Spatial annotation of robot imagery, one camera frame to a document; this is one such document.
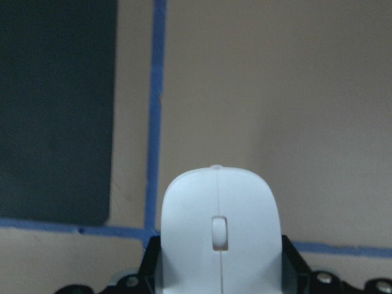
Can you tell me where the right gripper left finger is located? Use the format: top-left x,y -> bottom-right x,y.
138,236 -> 162,293

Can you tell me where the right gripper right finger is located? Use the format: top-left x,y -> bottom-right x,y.
282,235 -> 312,294

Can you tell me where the white computer mouse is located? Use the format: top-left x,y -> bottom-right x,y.
160,166 -> 282,293

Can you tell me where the black mousepad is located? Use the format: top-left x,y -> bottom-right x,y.
1,1 -> 118,225

